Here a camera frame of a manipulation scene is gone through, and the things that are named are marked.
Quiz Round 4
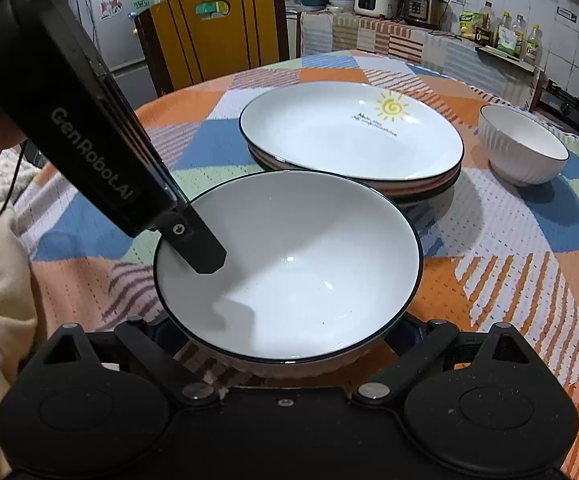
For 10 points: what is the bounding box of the white ribbed bowl black rim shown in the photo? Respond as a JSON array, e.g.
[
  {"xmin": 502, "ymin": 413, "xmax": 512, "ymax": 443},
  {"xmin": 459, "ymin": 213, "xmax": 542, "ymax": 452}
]
[{"xmin": 154, "ymin": 171, "xmax": 424, "ymax": 378}]

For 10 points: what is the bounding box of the white sun print plate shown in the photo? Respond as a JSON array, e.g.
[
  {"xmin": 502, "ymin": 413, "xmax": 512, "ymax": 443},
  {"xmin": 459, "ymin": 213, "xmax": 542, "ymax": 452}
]
[{"xmin": 239, "ymin": 81, "xmax": 464, "ymax": 183}]

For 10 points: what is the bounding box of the white refrigerator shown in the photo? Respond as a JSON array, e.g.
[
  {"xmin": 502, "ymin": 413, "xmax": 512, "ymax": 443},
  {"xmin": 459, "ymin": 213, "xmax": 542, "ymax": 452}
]
[{"xmin": 68, "ymin": 0, "xmax": 200, "ymax": 74}]

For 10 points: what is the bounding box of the colourful checkered tablecloth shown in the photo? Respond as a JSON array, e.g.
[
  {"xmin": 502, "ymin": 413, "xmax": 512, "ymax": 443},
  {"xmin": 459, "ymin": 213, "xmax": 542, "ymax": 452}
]
[{"xmin": 15, "ymin": 51, "xmax": 579, "ymax": 479}]

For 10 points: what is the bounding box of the lower stacked plate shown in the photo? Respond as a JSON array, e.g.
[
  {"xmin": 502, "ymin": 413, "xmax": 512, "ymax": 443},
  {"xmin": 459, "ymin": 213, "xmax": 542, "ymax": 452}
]
[{"xmin": 248, "ymin": 144, "xmax": 462, "ymax": 205}]

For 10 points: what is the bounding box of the yellow wooden chair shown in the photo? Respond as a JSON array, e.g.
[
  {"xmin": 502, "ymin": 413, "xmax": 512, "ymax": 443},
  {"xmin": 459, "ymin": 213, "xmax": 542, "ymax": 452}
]
[{"xmin": 134, "ymin": 0, "xmax": 289, "ymax": 96}]

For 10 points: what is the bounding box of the white ribbed bowl far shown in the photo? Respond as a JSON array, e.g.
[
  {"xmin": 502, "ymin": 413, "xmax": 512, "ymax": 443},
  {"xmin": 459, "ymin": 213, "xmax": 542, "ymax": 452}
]
[{"xmin": 477, "ymin": 104, "xmax": 569, "ymax": 186}]

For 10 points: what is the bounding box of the gas stove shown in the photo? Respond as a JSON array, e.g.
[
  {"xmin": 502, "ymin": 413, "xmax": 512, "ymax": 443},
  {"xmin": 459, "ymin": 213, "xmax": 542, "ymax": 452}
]
[{"xmin": 538, "ymin": 80, "xmax": 579, "ymax": 136}]

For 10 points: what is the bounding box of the checkered counter cloth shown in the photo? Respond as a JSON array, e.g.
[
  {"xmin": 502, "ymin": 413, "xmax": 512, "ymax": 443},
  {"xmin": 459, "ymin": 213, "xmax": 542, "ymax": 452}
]
[{"xmin": 298, "ymin": 11, "xmax": 544, "ymax": 108}]

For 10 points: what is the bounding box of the cooking oil bottle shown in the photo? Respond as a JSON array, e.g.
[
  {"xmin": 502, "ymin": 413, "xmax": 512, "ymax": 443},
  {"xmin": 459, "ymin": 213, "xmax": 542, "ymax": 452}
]
[{"xmin": 523, "ymin": 24, "xmax": 542, "ymax": 65}]

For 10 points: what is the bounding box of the electric pressure cooker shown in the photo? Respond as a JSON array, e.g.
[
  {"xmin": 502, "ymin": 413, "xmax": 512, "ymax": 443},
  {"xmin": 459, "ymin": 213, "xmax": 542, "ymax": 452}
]
[{"xmin": 403, "ymin": 0, "xmax": 447, "ymax": 30}]

